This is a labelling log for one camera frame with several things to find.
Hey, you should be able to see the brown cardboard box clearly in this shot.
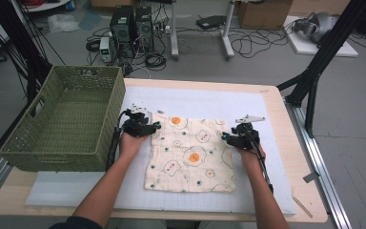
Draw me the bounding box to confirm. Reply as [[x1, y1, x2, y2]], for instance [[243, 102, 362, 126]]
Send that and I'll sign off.
[[237, 0, 294, 31]]

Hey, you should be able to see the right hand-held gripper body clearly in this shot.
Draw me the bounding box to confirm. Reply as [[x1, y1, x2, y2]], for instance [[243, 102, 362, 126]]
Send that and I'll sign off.
[[230, 114, 266, 152]]

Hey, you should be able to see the person's dark sleeve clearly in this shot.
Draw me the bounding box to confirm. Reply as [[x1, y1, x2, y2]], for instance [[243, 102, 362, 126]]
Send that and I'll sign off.
[[48, 216, 105, 229]]

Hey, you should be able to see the clear plastic bag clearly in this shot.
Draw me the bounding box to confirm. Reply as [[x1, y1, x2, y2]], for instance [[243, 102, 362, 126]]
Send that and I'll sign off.
[[47, 13, 81, 34]]

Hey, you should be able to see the white foam mat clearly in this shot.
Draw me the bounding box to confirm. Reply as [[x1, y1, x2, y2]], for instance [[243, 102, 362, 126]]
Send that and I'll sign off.
[[25, 85, 298, 216]]

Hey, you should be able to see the small black computer tower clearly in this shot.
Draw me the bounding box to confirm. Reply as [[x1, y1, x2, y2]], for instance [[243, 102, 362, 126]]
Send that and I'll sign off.
[[134, 6, 155, 52]]

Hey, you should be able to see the flat black box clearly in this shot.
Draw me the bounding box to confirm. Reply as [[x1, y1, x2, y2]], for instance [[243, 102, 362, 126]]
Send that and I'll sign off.
[[195, 14, 227, 31]]

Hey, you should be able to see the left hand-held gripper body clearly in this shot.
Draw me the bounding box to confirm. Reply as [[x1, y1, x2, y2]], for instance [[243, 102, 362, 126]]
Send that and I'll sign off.
[[119, 103, 155, 138]]

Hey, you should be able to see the person's left hand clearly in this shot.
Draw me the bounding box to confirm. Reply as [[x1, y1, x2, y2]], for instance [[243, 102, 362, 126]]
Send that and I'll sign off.
[[118, 132, 151, 160]]

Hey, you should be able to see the thin wooden stick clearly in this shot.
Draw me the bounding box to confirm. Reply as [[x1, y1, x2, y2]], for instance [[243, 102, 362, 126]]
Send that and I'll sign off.
[[292, 195, 315, 219]]

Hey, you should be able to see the black floor cable tangle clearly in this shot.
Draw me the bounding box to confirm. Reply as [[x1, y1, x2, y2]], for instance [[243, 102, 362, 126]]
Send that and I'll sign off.
[[228, 28, 291, 59]]

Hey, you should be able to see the white floor board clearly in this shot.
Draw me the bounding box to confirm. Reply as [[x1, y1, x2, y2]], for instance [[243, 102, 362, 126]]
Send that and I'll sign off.
[[284, 15, 359, 58]]

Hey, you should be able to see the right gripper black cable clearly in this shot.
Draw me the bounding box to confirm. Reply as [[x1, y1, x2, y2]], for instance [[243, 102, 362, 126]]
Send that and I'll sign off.
[[244, 130, 275, 195]]

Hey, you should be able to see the coiled black cable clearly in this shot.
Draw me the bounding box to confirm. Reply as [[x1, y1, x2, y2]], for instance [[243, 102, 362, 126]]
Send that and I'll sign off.
[[144, 52, 168, 72]]

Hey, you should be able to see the grey headset device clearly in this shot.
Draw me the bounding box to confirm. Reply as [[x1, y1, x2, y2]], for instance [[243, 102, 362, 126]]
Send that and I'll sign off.
[[293, 11, 339, 44]]

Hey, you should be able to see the grey tape piece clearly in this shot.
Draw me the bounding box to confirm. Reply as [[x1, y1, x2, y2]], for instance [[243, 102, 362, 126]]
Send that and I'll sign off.
[[302, 171, 321, 184]]

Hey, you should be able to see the green woven basket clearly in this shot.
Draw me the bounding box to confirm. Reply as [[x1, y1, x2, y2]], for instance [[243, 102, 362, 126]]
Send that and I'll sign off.
[[0, 65, 127, 173]]

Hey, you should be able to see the teal floor sheet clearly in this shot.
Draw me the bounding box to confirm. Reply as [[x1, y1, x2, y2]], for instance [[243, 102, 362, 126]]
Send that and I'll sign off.
[[78, 10, 104, 31]]

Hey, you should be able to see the black metal frame stand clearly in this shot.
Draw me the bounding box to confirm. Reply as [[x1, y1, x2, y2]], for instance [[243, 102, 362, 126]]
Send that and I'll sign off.
[[0, 0, 53, 103], [275, 0, 366, 138]]

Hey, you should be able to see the white desk frame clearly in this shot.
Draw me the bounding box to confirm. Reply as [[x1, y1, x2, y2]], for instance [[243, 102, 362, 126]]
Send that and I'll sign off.
[[170, 0, 235, 61]]

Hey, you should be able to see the large black computer tower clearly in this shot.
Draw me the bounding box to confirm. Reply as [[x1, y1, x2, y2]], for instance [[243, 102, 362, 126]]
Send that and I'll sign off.
[[109, 5, 137, 59]]

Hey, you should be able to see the cream patterned cloth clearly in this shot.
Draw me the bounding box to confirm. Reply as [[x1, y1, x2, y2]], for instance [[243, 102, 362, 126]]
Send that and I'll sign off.
[[143, 114, 238, 194]]

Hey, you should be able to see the white power supply box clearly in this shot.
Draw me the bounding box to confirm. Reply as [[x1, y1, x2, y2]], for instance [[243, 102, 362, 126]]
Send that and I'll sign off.
[[99, 36, 113, 63]]

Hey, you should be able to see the person's right hand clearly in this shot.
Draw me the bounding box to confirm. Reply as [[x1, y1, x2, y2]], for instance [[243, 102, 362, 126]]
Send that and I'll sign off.
[[236, 144, 267, 173]]

